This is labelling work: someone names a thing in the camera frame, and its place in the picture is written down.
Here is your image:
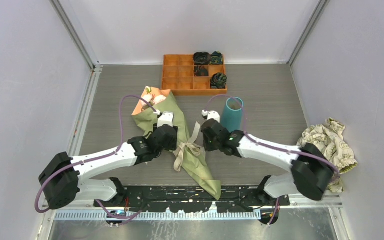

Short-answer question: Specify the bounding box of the patterned cream cloth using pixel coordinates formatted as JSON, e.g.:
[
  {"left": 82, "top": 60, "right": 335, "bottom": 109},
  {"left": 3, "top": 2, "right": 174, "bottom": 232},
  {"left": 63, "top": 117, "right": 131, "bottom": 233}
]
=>
[{"left": 297, "top": 117, "right": 358, "bottom": 175}]

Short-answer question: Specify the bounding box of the orange wooden divider tray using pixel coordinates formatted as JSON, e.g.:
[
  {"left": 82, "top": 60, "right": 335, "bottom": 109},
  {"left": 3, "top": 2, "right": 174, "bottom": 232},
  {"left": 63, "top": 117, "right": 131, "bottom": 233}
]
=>
[{"left": 161, "top": 54, "right": 228, "bottom": 96}]

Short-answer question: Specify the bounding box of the pink flowers bunch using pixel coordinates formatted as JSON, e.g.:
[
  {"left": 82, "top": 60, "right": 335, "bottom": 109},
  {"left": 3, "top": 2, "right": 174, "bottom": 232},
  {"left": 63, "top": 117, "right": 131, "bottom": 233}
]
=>
[{"left": 141, "top": 86, "right": 167, "bottom": 106}]

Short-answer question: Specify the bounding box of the dark rolled sock middle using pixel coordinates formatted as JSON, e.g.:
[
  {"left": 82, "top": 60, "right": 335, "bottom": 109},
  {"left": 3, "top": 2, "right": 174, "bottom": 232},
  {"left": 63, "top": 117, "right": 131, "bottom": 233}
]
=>
[{"left": 193, "top": 65, "right": 209, "bottom": 77}]

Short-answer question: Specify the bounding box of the green rolled sock front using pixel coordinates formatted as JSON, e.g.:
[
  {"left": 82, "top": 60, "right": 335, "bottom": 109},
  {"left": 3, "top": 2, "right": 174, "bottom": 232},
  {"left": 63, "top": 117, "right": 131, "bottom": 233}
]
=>
[{"left": 210, "top": 72, "right": 228, "bottom": 89}]

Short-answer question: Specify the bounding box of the green wrapping paper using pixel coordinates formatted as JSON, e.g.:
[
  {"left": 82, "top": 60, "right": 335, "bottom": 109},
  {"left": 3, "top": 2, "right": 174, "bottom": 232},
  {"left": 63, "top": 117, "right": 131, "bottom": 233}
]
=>
[{"left": 131, "top": 92, "right": 222, "bottom": 201}]

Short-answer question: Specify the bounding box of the cream ribbon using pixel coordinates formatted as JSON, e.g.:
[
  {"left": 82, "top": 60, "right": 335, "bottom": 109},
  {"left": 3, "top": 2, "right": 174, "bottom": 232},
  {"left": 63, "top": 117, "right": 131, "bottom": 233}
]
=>
[{"left": 173, "top": 121, "right": 202, "bottom": 172}]

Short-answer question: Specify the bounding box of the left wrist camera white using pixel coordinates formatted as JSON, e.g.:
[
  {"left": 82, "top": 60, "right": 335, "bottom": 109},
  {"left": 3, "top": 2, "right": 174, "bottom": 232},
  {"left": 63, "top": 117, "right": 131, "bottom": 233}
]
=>
[{"left": 154, "top": 110, "right": 174, "bottom": 128}]

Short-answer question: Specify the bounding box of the dark rolled sock back-left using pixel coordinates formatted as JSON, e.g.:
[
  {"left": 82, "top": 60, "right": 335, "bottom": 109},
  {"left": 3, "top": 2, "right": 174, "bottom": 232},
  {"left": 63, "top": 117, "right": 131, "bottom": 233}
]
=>
[{"left": 192, "top": 52, "right": 212, "bottom": 65}]

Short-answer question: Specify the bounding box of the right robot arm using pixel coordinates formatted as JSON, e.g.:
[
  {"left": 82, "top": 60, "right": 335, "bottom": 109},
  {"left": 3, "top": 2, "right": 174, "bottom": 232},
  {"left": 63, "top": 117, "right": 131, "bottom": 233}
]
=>
[{"left": 201, "top": 119, "right": 335, "bottom": 206}]

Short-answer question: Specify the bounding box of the teal vase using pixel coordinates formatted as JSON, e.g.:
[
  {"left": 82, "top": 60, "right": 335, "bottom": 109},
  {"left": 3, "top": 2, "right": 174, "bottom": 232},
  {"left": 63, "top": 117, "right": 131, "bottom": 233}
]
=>
[{"left": 220, "top": 97, "right": 244, "bottom": 132}]

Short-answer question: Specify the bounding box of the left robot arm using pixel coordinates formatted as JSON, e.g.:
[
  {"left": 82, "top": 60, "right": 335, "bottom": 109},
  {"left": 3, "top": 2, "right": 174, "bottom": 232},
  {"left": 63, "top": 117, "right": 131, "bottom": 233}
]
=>
[{"left": 38, "top": 124, "right": 178, "bottom": 210}]

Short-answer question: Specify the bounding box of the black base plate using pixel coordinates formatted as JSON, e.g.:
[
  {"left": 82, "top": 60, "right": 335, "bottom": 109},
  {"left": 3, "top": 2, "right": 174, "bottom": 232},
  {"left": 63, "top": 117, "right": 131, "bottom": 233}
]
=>
[{"left": 102, "top": 185, "right": 275, "bottom": 213}]

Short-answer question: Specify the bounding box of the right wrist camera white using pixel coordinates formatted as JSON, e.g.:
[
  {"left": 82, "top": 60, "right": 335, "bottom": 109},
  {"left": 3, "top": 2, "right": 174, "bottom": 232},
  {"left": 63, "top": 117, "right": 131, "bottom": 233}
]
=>
[{"left": 201, "top": 109, "right": 221, "bottom": 123}]

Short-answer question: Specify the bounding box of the teal rolled sock back-right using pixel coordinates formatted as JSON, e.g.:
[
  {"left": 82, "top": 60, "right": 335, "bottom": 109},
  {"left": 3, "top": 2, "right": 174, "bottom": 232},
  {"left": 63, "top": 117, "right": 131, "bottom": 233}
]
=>
[{"left": 210, "top": 51, "right": 224, "bottom": 65}]

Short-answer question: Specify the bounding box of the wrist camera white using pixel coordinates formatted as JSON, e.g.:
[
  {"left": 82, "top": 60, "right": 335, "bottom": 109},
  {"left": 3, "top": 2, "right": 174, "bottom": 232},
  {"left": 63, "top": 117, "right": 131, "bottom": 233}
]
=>
[
  {"left": 154, "top": 110, "right": 174, "bottom": 128},
  {"left": 201, "top": 109, "right": 221, "bottom": 123}
]

